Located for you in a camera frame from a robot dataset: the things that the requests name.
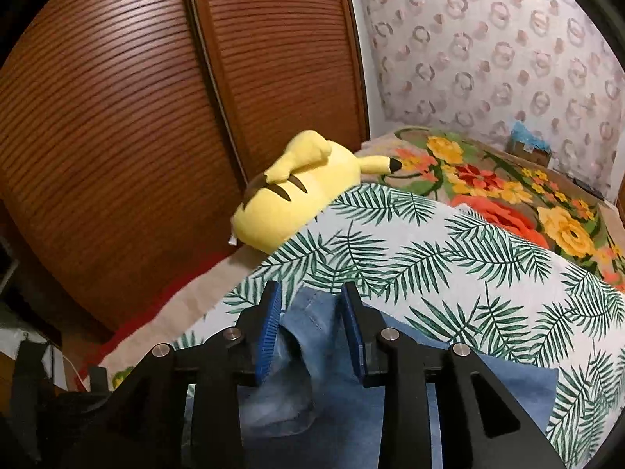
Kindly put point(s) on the palm leaf printed sheet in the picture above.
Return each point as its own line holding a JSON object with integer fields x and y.
{"x": 439, "y": 264}

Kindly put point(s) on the blue denim pants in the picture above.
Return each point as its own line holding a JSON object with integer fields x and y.
{"x": 312, "y": 376}

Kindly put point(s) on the dark object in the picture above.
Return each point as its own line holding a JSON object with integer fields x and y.
{"x": 34, "y": 400}

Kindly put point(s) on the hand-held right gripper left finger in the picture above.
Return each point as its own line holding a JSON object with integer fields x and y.
{"x": 271, "y": 332}

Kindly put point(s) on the floral blanket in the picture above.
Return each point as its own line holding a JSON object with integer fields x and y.
{"x": 561, "y": 224}

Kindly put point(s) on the cardboard box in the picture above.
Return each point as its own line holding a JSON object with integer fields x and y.
{"x": 530, "y": 151}

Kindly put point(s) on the circle patterned curtain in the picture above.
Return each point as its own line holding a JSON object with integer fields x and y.
{"x": 488, "y": 58}

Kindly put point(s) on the wooden louvered wardrobe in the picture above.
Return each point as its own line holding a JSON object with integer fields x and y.
{"x": 122, "y": 107}

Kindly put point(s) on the yellow plush toy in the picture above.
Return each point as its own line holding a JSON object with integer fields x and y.
{"x": 293, "y": 195}

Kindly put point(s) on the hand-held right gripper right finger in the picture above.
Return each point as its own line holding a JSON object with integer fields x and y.
{"x": 351, "y": 332}

